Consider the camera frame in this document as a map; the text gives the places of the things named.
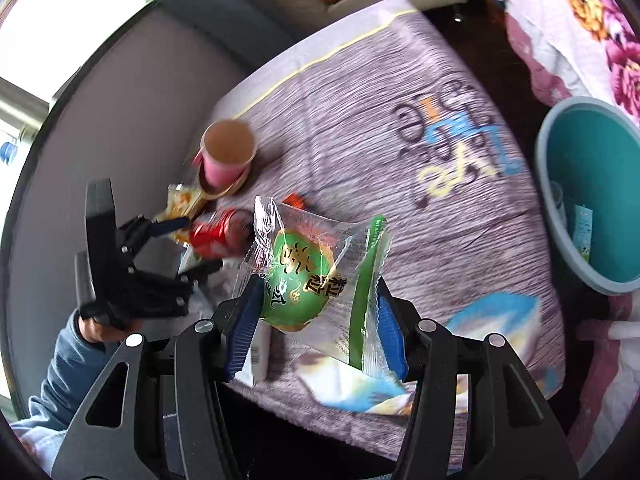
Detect yellow snack packet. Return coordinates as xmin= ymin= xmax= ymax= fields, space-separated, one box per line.
xmin=155 ymin=184 xmax=211 ymax=242

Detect pink floral blanket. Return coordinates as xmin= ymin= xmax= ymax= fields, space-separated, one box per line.
xmin=467 ymin=0 xmax=640 ymax=466

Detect white green carton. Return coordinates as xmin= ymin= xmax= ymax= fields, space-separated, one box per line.
xmin=570 ymin=204 xmax=594 ymax=263

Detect window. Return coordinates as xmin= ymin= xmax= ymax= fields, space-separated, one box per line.
xmin=0 ymin=0 xmax=157 ymax=171

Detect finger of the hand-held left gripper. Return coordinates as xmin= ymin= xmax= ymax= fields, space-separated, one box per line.
xmin=145 ymin=259 xmax=224 ymax=291
xmin=131 ymin=215 xmax=192 ymax=243

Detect pink paper cup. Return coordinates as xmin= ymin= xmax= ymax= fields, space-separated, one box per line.
xmin=194 ymin=119 xmax=258 ymax=197

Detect orange wrapper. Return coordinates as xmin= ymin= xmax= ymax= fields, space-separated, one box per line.
xmin=282 ymin=192 xmax=313 ymax=212

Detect person's left forearm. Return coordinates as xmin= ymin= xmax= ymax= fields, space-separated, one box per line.
xmin=10 ymin=310 xmax=126 ymax=433

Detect red drink can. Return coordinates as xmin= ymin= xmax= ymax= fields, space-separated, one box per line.
xmin=189 ymin=209 xmax=256 ymax=261

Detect white tissue pack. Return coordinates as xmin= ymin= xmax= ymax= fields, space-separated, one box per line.
xmin=235 ymin=320 xmax=273 ymax=386

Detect green clear snack packet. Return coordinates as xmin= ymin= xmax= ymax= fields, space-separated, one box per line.
xmin=232 ymin=196 xmax=392 ymax=378

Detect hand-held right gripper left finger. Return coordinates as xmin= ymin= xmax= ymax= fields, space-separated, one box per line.
xmin=50 ymin=274 xmax=273 ymax=480

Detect person's left hand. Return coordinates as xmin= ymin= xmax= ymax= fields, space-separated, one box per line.
xmin=75 ymin=310 xmax=143 ymax=345

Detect teal trash bin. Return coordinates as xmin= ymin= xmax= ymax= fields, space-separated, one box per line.
xmin=534 ymin=96 xmax=640 ymax=296

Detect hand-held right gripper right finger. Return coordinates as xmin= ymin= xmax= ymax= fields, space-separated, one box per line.
xmin=375 ymin=276 xmax=581 ymax=480

